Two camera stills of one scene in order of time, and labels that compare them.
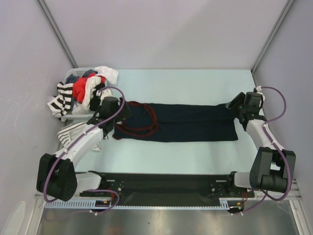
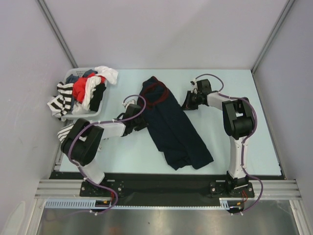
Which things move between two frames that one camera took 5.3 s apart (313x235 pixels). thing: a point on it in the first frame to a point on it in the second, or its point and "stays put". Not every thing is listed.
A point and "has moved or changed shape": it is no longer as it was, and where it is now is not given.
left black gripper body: (125, 113) to (139, 123)
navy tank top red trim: (178, 122) has moved or changed shape
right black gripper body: (238, 107) to (193, 100)
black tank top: (95, 101) stays put
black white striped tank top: (61, 104) stays put
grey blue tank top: (71, 78) stays put
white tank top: (110, 74) stays put
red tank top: (79, 86) stays put
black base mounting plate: (160, 187) stays put
